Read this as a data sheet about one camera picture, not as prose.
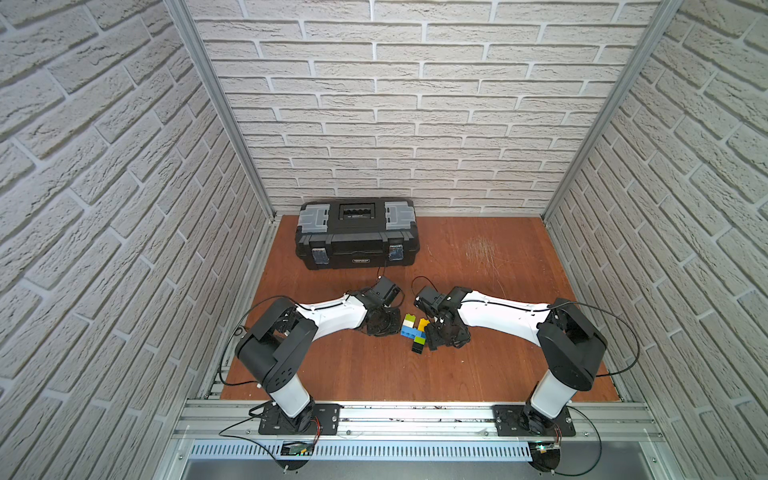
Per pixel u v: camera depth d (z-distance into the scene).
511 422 0.73
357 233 0.93
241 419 0.61
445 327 0.71
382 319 0.75
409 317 0.89
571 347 0.46
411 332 0.87
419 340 0.84
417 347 0.84
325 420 0.74
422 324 0.87
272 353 0.45
